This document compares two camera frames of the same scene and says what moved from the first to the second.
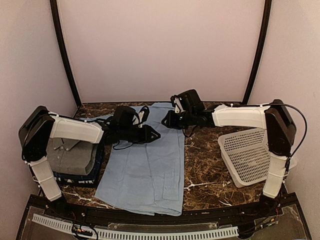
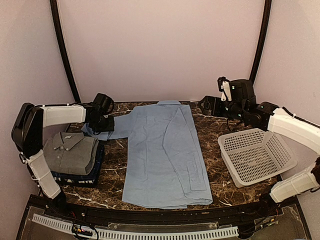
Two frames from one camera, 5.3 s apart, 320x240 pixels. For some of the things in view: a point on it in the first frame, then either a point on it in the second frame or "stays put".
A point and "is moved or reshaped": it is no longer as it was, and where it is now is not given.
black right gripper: (170, 122) -> (208, 99)
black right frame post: (260, 53) stays put
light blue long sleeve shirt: (147, 178) is moved or reshaped
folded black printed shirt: (76, 183) stays put
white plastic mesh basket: (247, 156) stays put
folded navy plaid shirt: (93, 174) stays put
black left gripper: (146, 137) -> (110, 127)
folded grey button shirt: (71, 156) stays put
